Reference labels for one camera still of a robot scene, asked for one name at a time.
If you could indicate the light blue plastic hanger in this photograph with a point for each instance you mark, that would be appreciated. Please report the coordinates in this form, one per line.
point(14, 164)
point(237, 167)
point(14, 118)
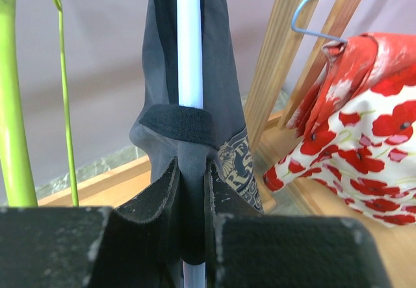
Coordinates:
point(190, 90)

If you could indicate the green hanger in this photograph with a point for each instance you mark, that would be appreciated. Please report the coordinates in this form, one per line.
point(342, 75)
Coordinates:
point(15, 162)

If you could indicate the wooden side clothes rack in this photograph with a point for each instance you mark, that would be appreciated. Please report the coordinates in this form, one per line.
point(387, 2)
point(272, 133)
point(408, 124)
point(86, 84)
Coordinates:
point(396, 245)

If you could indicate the poppy print garment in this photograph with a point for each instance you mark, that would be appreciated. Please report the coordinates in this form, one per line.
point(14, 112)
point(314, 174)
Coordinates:
point(356, 127)

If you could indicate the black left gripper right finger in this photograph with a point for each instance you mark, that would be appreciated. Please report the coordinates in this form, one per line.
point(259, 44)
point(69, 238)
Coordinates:
point(245, 248)

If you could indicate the blue wire hanger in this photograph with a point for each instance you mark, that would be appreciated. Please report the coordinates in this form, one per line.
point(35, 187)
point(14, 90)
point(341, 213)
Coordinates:
point(309, 18)

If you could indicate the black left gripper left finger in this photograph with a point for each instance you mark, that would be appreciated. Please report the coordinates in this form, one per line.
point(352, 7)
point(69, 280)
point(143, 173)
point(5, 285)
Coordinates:
point(133, 245)

